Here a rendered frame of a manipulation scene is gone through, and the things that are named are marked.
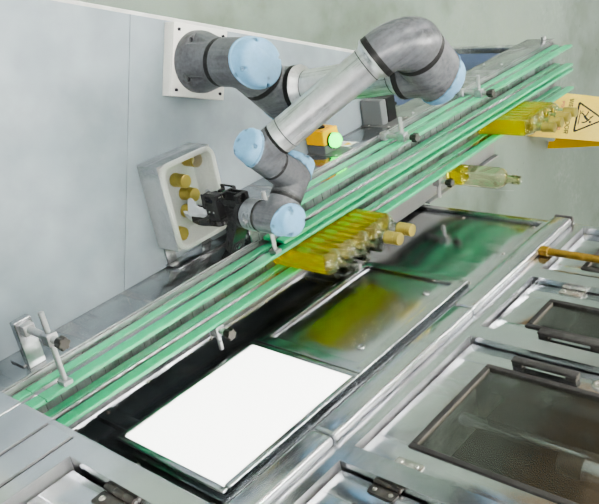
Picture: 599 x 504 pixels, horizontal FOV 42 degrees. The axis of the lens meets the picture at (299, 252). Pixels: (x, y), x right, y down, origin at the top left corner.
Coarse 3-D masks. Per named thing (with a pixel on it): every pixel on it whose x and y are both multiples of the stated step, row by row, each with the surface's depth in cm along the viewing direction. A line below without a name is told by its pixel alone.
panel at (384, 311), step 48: (336, 288) 212; (384, 288) 207; (432, 288) 203; (288, 336) 194; (336, 336) 189; (384, 336) 186; (192, 384) 180; (288, 432) 157; (192, 480) 151; (240, 480) 148
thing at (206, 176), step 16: (176, 160) 186; (208, 160) 195; (160, 176) 183; (192, 176) 199; (208, 176) 198; (176, 192) 196; (176, 208) 197; (176, 224) 189; (192, 224) 202; (176, 240) 190; (192, 240) 195
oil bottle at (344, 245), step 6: (318, 234) 209; (324, 234) 208; (306, 240) 207; (312, 240) 206; (318, 240) 205; (324, 240) 205; (330, 240) 204; (336, 240) 203; (342, 240) 203; (348, 240) 202; (330, 246) 202; (336, 246) 200; (342, 246) 200; (348, 246) 200; (354, 246) 202; (342, 252) 200; (348, 252) 200; (348, 258) 200
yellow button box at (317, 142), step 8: (320, 128) 229; (328, 128) 228; (336, 128) 230; (312, 136) 229; (320, 136) 227; (312, 144) 231; (320, 144) 228; (312, 152) 232; (320, 152) 230; (328, 152) 229
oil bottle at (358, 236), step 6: (324, 228) 212; (330, 228) 211; (336, 228) 211; (342, 228) 210; (348, 228) 209; (354, 228) 208; (330, 234) 208; (336, 234) 207; (342, 234) 206; (348, 234) 205; (354, 234) 205; (360, 234) 205; (366, 234) 205; (354, 240) 203; (360, 240) 203; (360, 246) 204
